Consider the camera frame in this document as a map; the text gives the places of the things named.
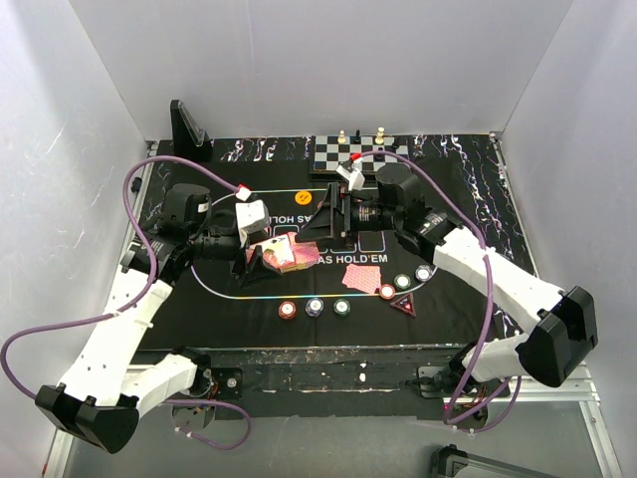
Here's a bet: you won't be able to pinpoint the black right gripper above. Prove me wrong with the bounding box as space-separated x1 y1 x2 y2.
295 182 401 250

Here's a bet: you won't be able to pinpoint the red playing card box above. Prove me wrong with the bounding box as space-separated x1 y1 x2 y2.
249 234 296 269

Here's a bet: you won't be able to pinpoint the red-backed playing card deck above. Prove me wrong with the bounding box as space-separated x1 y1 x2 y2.
279 232 319 273

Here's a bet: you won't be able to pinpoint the yellow big blind button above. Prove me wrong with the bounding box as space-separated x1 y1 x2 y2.
295 190 313 205

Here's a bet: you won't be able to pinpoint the red poker chip stack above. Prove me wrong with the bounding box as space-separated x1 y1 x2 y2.
279 301 297 320

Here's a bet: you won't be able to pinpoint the blue poker chip stack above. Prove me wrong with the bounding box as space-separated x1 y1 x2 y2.
306 298 324 318

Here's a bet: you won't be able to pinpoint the green poker chip stack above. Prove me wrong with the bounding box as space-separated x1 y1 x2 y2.
333 299 351 317

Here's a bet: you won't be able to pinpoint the red chips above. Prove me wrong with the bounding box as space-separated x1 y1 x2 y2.
378 284 396 300

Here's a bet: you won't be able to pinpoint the green chips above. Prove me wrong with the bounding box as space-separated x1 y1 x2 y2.
394 274 412 290

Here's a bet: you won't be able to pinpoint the black triangular all-in marker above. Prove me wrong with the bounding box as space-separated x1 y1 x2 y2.
390 293 416 317

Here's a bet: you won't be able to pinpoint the dealt red-backed playing card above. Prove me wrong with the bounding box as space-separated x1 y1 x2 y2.
363 266 382 294

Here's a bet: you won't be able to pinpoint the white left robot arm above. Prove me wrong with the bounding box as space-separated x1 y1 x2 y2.
35 183 323 454

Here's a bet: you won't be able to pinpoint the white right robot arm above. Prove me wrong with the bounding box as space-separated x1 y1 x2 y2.
325 160 598 396

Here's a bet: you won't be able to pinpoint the black white chessboard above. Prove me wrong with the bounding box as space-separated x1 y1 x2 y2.
309 133 411 181

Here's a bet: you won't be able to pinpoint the white chess piece right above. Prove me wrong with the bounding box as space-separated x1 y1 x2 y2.
374 126 385 145

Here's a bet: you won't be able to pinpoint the black card dealer shoe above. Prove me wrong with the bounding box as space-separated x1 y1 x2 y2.
169 100 213 163

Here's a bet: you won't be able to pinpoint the black case corner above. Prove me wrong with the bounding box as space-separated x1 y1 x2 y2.
429 444 552 478

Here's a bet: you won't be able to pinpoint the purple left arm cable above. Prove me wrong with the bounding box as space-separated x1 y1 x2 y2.
0 154 255 450

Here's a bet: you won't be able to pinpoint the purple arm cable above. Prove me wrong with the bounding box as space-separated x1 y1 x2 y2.
350 149 523 435
0 154 255 450

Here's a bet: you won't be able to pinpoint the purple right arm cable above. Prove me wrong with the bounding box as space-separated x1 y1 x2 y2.
350 149 523 435

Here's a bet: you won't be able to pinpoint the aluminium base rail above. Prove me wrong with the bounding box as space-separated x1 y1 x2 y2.
62 358 601 405

